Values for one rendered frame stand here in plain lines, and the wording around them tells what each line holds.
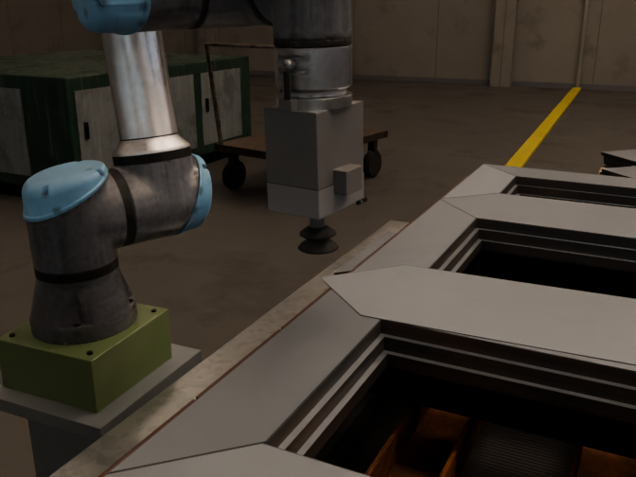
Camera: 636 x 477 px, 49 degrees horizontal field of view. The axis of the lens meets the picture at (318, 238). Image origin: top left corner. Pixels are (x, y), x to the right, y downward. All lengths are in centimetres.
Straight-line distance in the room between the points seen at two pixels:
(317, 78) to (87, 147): 394
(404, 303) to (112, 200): 43
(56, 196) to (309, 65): 45
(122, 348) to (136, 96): 36
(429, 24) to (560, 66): 215
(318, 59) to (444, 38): 1101
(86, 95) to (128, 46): 350
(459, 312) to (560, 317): 12
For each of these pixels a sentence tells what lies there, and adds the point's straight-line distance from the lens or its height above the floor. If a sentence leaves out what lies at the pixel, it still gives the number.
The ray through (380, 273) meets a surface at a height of 87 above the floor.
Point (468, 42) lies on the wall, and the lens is 1157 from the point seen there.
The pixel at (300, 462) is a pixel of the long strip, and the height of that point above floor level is 87.
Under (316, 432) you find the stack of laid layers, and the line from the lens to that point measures 67.
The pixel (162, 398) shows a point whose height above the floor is 68.
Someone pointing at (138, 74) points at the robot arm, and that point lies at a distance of 104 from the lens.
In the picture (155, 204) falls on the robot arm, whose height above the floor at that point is 94.
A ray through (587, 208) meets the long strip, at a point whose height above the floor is 87.
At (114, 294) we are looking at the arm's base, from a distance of 104.
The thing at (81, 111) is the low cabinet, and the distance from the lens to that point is 451.
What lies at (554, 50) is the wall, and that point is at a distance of 1137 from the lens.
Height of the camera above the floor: 121
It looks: 19 degrees down
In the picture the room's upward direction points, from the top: straight up
